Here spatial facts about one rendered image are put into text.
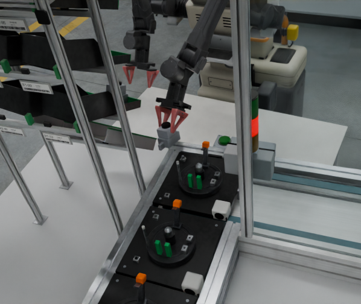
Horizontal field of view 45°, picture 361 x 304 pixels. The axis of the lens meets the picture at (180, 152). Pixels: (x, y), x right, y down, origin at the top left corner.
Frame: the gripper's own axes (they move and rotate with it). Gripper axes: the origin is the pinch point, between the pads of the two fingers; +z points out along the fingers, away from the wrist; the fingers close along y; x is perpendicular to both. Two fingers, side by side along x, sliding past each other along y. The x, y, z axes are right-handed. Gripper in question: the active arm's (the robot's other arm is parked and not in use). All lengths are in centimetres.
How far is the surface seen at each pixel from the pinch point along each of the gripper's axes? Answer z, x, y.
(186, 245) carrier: 30.3, -9.2, 23.7
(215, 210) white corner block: 20.1, 2.3, 23.0
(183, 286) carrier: 39, -14, 29
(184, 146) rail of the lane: 3.6, 17.0, -3.7
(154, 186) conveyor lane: 18.8, 3.6, -1.8
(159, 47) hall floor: -88, 198, -187
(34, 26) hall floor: -94, 171, -349
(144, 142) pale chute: 5.8, 0.8, -8.3
